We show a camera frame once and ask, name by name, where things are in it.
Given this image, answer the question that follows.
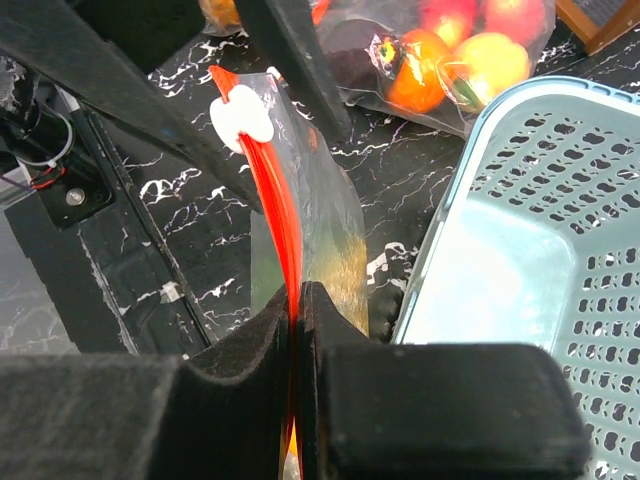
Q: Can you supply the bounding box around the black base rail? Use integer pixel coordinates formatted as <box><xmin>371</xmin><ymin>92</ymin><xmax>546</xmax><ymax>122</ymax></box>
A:
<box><xmin>1</xmin><ymin>57</ymin><xmax>210</xmax><ymax>358</ymax></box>

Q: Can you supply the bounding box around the orange fruit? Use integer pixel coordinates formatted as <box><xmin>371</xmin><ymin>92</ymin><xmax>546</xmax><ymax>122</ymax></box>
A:
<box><xmin>387</xmin><ymin>29</ymin><xmax>451</xmax><ymax>114</ymax></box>

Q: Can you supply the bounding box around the pink peach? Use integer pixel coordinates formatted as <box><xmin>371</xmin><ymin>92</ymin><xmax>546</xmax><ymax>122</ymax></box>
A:
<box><xmin>484</xmin><ymin>0</ymin><xmax>545</xmax><ymax>34</ymax></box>

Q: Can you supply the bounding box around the small orange pineapple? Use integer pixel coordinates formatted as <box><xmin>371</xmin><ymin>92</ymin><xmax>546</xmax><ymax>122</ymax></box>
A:
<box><xmin>199</xmin><ymin>0</ymin><xmax>241</xmax><ymax>29</ymax></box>

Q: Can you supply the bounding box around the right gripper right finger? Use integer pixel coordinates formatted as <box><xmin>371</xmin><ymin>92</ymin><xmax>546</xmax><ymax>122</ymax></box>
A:
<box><xmin>296</xmin><ymin>282</ymin><xmax>590</xmax><ymax>479</ymax></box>

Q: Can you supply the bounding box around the wooden shelf rack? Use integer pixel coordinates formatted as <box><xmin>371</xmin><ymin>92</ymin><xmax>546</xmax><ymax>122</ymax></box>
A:
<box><xmin>555</xmin><ymin>0</ymin><xmax>639</xmax><ymax>56</ymax></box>

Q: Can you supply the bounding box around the light blue plastic basket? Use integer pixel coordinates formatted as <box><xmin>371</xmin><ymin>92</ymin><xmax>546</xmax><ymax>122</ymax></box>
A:
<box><xmin>392</xmin><ymin>76</ymin><xmax>639</xmax><ymax>479</ymax></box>

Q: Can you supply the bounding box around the clear orange-zip bag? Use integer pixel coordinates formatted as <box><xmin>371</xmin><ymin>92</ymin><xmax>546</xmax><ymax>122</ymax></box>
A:
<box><xmin>311</xmin><ymin>0</ymin><xmax>556</xmax><ymax>136</ymax></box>

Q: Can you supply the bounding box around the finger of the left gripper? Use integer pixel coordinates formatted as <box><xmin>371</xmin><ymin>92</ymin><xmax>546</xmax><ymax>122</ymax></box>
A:
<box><xmin>1</xmin><ymin>1</ymin><xmax>261</xmax><ymax>211</ymax></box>
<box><xmin>235</xmin><ymin>0</ymin><xmax>351</xmax><ymax>141</ymax></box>

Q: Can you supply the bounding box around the yellow orange peach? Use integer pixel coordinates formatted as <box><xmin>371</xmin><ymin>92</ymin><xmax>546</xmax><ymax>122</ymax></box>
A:
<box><xmin>453</xmin><ymin>32</ymin><xmax>531</xmax><ymax>109</ymax></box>

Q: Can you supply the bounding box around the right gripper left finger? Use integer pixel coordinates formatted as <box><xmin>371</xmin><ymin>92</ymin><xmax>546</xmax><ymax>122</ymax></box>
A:
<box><xmin>1</xmin><ymin>291</ymin><xmax>288</xmax><ymax>479</ymax></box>

